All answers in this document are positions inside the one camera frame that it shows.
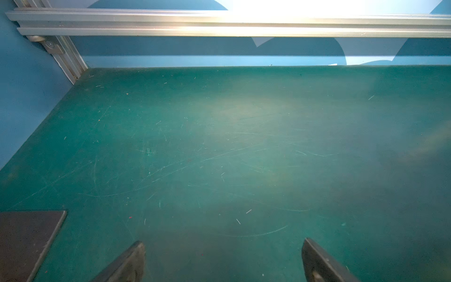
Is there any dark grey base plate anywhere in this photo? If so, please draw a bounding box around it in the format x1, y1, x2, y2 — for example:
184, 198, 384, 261
1, 210, 67, 282

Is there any left aluminium frame post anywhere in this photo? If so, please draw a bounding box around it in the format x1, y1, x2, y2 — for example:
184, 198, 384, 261
7, 1, 88, 84

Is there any horizontal aluminium frame rail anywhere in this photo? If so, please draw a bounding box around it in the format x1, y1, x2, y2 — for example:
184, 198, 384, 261
6, 8, 451, 38

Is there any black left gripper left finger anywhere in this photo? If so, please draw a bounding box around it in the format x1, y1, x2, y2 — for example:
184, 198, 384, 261
92, 241, 146, 282

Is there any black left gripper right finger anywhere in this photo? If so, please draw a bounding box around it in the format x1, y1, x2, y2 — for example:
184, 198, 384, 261
302, 238, 359, 282

